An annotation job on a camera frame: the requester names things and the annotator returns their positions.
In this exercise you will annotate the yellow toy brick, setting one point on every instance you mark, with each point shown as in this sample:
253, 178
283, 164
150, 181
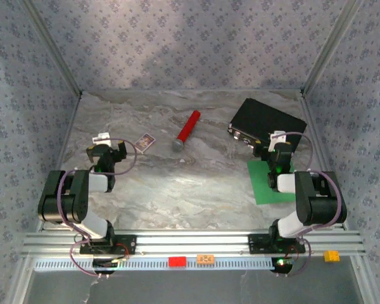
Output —
331, 256

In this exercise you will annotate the red toy microphone grey head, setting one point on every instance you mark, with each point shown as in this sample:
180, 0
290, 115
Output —
187, 126

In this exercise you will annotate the aluminium table edge rail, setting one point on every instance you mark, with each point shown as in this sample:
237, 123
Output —
62, 158
323, 158

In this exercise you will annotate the green paper sheet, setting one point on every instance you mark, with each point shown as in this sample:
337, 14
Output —
263, 193

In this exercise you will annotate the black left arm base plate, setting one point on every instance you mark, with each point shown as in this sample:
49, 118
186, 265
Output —
126, 244

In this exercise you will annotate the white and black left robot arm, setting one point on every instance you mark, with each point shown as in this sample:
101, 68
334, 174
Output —
79, 190

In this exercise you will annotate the orange toy brick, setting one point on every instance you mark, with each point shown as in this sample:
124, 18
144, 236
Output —
206, 259

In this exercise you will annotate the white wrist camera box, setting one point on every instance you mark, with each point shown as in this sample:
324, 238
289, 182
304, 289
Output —
277, 139
101, 137

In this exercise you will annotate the black hard case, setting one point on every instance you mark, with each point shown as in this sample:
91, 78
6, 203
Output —
266, 120

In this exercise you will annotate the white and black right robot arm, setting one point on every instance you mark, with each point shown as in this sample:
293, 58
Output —
316, 196

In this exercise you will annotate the aluminium frame post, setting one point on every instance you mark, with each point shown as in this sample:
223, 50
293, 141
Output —
327, 47

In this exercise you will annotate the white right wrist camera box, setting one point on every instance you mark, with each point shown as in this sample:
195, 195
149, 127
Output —
277, 139

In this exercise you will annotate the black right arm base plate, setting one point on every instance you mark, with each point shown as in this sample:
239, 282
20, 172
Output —
258, 244

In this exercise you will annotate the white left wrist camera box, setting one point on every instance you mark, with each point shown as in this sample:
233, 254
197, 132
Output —
101, 137

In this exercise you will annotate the red toy brick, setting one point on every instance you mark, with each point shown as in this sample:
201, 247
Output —
177, 262

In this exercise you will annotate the aluminium mounting rail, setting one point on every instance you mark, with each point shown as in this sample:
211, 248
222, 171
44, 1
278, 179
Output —
190, 244

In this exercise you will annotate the small purple card box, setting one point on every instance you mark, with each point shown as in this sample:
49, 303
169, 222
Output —
144, 143

